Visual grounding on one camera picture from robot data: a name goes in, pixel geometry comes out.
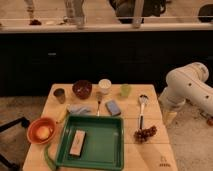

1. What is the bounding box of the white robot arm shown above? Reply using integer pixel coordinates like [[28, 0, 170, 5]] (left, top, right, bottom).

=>
[[159, 62, 213, 125]]

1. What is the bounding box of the white cup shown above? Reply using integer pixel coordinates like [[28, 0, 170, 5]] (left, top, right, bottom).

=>
[[98, 79, 111, 94]]

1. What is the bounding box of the light green cup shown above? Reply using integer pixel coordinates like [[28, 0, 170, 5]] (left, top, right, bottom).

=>
[[121, 84, 131, 98]]

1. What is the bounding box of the blue sponge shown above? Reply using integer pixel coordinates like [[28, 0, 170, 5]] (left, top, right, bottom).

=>
[[105, 100, 121, 116]]

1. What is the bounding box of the dark red bowl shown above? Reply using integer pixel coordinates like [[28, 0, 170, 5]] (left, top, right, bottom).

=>
[[72, 80, 92, 100]]

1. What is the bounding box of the blue cloth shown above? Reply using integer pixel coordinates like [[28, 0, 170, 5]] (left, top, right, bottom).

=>
[[66, 105, 91, 115]]

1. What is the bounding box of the dark metal cup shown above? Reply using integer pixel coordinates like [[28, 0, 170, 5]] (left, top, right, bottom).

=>
[[53, 88, 66, 104]]

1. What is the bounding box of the bunch of red grapes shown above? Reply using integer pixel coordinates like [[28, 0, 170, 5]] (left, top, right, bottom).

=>
[[134, 126, 157, 143]]

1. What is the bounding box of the green plastic tray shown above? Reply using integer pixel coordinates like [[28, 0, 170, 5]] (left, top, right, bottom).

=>
[[55, 116, 124, 171]]

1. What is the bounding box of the white egg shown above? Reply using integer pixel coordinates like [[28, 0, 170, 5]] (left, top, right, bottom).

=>
[[36, 126, 50, 140]]

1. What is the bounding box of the orange bowl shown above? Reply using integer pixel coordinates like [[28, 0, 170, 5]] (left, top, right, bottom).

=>
[[27, 117, 56, 144]]

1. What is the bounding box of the black stand leg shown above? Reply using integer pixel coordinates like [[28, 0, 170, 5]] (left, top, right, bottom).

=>
[[0, 117, 30, 171]]

